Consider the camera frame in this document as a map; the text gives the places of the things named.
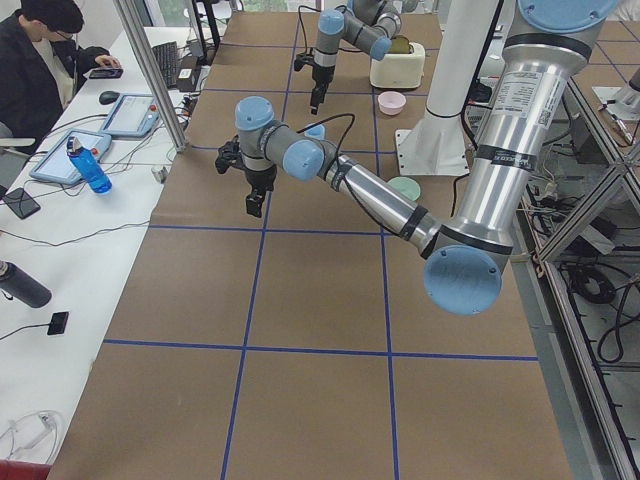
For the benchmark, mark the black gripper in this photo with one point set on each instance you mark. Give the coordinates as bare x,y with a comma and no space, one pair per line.
319,77
260,178

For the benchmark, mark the light blue cup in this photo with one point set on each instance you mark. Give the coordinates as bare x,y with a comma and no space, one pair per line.
315,131

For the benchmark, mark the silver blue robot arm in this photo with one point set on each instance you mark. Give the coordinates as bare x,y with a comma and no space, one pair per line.
549,41
369,26

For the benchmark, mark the pink bowl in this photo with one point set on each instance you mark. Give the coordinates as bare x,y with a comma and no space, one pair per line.
391,103

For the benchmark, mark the cream toaster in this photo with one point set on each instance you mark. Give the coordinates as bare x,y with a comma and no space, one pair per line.
399,70

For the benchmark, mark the toast slice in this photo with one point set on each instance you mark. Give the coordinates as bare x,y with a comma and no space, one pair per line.
400,45

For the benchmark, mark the green bowl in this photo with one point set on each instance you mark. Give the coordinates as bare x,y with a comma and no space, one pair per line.
406,186

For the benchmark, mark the far teach pendant tablet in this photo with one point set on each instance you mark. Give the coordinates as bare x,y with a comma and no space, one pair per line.
131,116

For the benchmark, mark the teach pendant tablet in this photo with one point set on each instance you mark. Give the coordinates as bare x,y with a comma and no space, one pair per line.
55,166
131,116

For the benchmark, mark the blue water bottle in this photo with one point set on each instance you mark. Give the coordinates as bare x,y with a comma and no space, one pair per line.
88,167

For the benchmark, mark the black keyboard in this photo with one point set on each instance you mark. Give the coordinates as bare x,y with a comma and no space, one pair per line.
167,59

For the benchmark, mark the black computer mouse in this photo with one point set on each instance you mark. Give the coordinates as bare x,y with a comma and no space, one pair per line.
108,97

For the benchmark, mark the near teach pendant tablet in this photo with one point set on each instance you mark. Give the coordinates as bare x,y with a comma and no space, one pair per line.
55,166

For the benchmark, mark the handheld black phone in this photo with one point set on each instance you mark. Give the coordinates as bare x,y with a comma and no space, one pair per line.
106,73

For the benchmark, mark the small black square device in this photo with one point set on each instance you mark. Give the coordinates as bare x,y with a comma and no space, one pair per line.
58,323

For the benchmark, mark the black smartphone on desk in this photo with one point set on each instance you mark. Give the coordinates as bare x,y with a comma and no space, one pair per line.
21,203

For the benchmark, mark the seated person in black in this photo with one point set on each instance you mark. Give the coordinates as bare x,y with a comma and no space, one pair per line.
42,67

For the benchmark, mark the black thermos bottle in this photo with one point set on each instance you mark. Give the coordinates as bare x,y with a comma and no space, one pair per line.
20,285

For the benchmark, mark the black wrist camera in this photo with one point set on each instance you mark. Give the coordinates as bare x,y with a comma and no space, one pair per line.
229,156

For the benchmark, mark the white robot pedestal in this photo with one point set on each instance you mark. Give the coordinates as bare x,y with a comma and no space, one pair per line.
436,144

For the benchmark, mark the aluminium frame post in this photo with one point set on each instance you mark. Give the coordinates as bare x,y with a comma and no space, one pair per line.
142,50

